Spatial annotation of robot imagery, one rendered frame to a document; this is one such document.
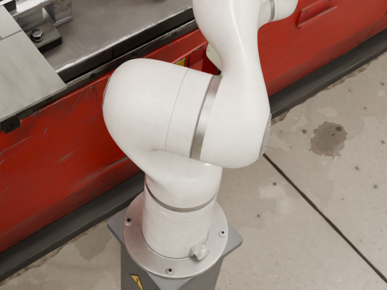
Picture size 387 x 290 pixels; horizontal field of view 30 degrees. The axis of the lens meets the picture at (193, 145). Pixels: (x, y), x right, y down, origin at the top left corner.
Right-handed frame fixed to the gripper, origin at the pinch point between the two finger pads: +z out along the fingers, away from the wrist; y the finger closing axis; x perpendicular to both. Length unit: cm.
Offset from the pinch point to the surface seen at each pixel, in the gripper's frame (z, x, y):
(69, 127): 22.4, -29.4, -20.8
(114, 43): -1.1, -15.4, -21.8
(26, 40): -13.3, -36.1, -26.2
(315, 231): 82, 33, 33
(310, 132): 85, 61, 4
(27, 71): -13.9, -40.7, -19.3
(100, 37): -0.8, -16.8, -25.3
